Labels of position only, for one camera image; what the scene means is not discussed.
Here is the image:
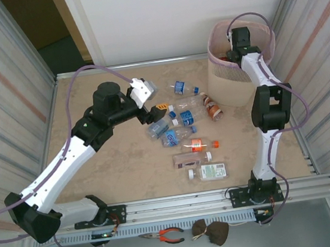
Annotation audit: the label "clear bottle orange label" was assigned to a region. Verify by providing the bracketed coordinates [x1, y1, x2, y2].
[180, 135, 221, 154]

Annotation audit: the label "aluminium table side rail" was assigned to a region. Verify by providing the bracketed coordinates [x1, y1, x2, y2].
[29, 78, 69, 172]
[294, 124, 321, 177]

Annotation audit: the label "clear bottle grey label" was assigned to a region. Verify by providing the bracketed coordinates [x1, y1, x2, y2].
[145, 114, 180, 141]

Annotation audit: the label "square bottle purple label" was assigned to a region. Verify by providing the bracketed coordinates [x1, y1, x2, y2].
[171, 149, 213, 170]

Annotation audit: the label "orange handled pliers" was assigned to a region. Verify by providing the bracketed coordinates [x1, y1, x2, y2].
[138, 225, 186, 247]

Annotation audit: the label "clear bottle light blue label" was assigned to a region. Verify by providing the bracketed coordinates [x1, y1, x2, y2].
[160, 124, 200, 148]

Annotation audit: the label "white and tan door frame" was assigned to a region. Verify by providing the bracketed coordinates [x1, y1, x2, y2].
[49, 0, 108, 73]

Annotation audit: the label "bottle green label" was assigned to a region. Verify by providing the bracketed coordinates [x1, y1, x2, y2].
[187, 160, 230, 184]

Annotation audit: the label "black electronics board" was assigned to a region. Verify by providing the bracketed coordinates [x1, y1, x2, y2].
[90, 230, 119, 247]
[253, 205, 277, 226]

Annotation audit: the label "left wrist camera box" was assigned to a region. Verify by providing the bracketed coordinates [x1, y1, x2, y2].
[127, 75, 162, 111]

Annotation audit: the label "aluminium table end rail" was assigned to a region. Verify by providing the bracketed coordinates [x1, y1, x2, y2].
[54, 53, 210, 81]

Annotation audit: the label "brown chocolate drink bottle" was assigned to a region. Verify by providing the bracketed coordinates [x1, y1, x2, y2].
[199, 90, 224, 125]

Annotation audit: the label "brown cloth pouch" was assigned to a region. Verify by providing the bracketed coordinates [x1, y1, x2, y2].
[190, 215, 232, 247]

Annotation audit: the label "small clear bottle blue label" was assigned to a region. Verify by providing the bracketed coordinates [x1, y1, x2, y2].
[166, 78, 200, 98]

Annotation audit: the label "large clear bottle no label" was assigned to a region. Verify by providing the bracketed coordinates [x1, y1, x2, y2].
[166, 93, 207, 114]

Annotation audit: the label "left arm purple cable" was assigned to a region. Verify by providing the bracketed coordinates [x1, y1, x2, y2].
[0, 60, 153, 247]

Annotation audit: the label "clear bottle red label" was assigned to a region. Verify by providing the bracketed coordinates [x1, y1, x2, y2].
[216, 51, 232, 63]

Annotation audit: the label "grey slotted cable duct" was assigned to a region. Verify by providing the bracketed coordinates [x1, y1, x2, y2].
[26, 206, 276, 247]

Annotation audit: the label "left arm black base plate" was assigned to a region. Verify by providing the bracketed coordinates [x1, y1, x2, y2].
[72, 203, 129, 231]

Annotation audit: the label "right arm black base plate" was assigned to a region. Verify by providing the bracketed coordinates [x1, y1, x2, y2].
[227, 182, 285, 209]

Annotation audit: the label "aluminium mounting rail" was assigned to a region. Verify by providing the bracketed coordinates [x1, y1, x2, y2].
[14, 173, 330, 239]

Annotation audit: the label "beige plastic waste bin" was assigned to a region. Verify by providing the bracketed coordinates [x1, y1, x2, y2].
[200, 15, 284, 111]

